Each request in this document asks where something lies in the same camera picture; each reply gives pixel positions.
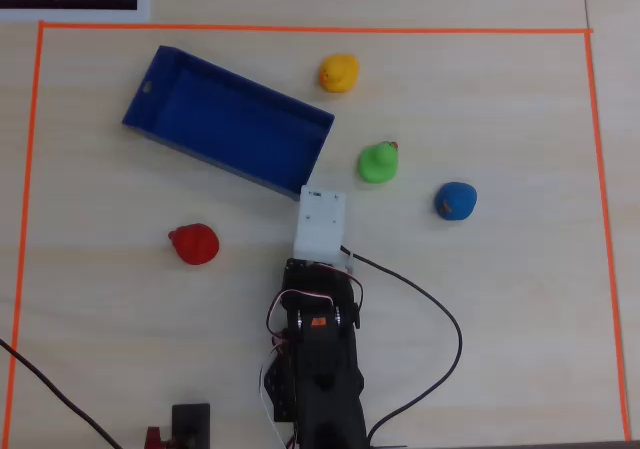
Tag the white camera housing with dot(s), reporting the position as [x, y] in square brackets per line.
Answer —
[320, 219]

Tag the green rubber duck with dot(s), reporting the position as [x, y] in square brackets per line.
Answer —
[376, 165]

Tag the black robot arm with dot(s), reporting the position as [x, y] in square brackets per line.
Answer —
[325, 369]

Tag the yellow rubber duck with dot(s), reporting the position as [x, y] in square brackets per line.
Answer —
[342, 71]

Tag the blue rubber duck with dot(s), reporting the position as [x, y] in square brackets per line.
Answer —
[457, 200]

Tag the red rubber duck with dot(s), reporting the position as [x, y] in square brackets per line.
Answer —
[197, 244]

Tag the long orange tape strip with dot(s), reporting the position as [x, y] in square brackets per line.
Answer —
[300, 28]

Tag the blue rectangular plastic box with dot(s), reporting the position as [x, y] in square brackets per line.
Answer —
[240, 124]

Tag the black table clamp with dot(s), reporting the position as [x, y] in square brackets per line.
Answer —
[191, 421]

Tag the black strip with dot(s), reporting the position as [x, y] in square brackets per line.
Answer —
[90, 3]

